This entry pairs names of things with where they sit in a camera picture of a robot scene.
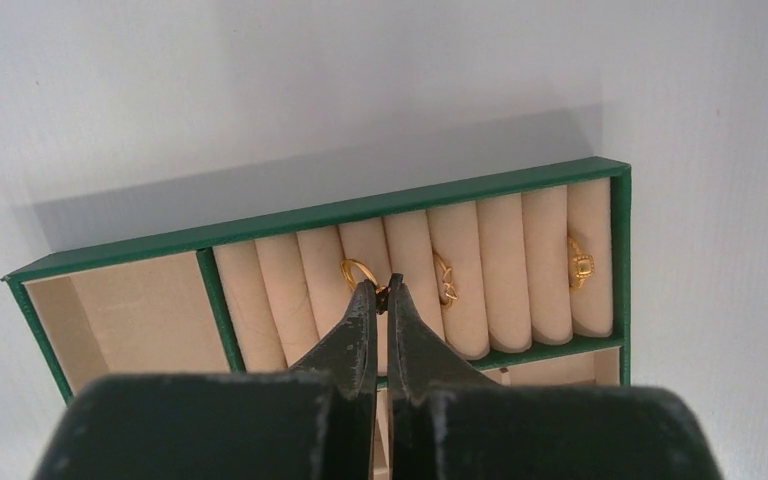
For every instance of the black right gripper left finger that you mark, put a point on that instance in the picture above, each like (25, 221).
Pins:
(315, 420)

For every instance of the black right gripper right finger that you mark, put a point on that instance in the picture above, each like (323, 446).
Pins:
(450, 421)

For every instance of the green jewelry tray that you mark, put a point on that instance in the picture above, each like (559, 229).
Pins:
(524, 274)

